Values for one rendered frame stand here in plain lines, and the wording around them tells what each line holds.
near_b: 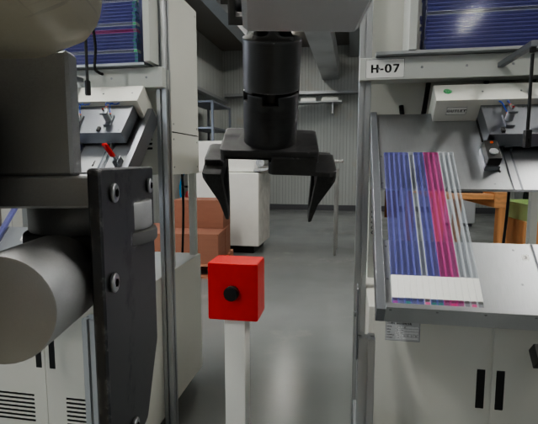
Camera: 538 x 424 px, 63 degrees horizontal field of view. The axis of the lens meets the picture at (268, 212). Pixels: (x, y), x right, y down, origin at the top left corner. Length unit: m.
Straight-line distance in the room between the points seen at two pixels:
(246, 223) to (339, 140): 5.10
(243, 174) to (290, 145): 4.50
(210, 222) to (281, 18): 4.13
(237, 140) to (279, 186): 9.37
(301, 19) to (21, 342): 0.17
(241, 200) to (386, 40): 3.55
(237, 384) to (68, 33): 1.19
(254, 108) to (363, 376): 0.80
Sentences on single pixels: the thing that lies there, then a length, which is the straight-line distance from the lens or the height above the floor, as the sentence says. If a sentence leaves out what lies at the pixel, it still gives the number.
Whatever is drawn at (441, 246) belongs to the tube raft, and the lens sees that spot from 1.15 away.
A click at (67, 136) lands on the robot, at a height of 1.06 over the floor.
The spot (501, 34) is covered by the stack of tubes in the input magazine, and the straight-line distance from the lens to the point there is 1.55.
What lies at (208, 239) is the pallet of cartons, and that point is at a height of 0.36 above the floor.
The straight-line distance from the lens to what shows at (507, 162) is 1.41.
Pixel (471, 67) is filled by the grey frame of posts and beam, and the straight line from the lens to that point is 1.54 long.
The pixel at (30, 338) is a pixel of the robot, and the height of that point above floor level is 0.98.
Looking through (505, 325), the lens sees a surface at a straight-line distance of 1.13.
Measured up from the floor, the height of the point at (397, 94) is 1.29.
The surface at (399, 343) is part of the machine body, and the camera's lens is 1.41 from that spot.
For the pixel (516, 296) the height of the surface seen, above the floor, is 0.75.
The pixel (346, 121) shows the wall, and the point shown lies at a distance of 9.72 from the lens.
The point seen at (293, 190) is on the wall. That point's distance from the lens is 9.79.
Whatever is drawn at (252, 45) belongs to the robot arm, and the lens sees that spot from 0.43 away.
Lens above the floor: 1.05
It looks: 6 degrees down
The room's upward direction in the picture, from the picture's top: straight up
